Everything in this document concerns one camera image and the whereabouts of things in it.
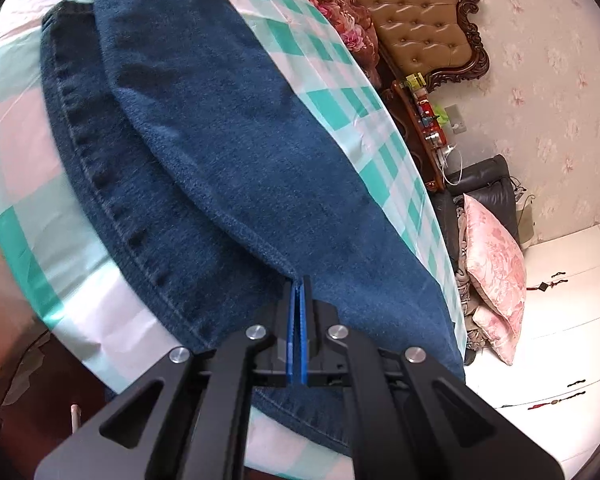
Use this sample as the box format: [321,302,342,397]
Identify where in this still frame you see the teal checked tablecloth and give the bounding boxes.
[0,0,470,480]

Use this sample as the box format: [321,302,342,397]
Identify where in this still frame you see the blue denim jeans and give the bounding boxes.
[40,0,466,456]

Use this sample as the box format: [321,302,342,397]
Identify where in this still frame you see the green item on nightstand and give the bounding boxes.
[431,104,450,127]

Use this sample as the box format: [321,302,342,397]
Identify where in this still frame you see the pink floral pillow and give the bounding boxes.
[463,195,527,366]

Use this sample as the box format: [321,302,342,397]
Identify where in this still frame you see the black leather armchair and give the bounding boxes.
[431,154,522,281]

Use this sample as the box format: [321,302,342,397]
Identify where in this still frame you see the dark wooden nightstand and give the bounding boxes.
[380,80,445,193]

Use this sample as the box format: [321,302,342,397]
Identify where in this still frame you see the red floral quilt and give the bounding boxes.
[309,0,381,89]

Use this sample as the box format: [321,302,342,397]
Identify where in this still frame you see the tufted brown headboard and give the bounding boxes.
[358,0,490,90]

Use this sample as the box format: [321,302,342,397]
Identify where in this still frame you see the wall power socket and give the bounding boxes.
[445,104,467,134]

